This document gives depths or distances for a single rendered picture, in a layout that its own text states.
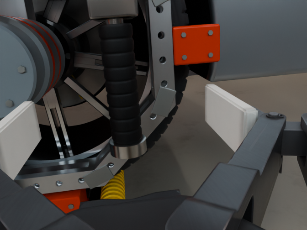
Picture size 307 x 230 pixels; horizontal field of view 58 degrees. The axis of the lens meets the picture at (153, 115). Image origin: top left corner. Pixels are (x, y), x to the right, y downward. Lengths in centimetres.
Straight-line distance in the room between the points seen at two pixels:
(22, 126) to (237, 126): 13
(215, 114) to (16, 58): 27
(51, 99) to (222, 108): 51
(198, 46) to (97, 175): 32
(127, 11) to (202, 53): 27
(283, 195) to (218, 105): 147
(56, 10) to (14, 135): 48
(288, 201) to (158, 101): 118
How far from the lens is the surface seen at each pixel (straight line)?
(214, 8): 71
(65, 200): 62
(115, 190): 66
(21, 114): 19
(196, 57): 54
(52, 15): 63
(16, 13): 54
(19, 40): 39
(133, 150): 32
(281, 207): 156
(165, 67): 52
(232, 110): 16
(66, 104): 81
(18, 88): 40
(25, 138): 19
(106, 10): 29
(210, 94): 20
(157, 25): 52
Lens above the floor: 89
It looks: 18 degrees down
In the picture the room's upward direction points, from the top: 4 degrees counter-clockwise
